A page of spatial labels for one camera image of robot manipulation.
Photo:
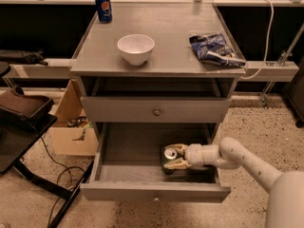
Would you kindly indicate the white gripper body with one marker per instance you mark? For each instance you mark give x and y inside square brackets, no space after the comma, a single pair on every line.
[194,156]

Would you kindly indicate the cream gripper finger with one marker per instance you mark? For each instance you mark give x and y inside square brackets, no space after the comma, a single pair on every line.
[177,164]
[175,149]

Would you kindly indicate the green soda can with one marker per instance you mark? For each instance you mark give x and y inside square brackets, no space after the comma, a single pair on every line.
[165,159]

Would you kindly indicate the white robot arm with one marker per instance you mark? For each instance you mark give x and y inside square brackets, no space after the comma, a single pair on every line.
[285,207]

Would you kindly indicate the grey drawer cabinet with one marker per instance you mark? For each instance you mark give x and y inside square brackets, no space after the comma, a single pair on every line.
[172,71]

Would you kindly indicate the open middle drawer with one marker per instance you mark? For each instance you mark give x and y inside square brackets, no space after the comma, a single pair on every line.
[128,165]

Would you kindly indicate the closed upper drawer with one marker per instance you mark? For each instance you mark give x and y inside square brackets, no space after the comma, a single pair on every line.
[155,110]

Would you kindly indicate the blue Pepsi can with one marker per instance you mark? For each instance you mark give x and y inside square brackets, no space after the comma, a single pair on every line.
[104,10]

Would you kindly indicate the blue chip bag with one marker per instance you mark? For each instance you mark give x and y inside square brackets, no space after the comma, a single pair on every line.
[213,48]

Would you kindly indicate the white ceramic bowl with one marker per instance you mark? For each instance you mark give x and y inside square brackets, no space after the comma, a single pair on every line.
[136,48]

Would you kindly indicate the cardboard box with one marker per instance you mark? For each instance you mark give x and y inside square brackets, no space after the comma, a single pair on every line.
[72,133]

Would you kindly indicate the brown padded case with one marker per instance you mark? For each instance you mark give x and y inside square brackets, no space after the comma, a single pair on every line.
[15,105]

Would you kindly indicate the black side table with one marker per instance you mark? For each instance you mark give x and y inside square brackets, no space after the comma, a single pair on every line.
[15,143]

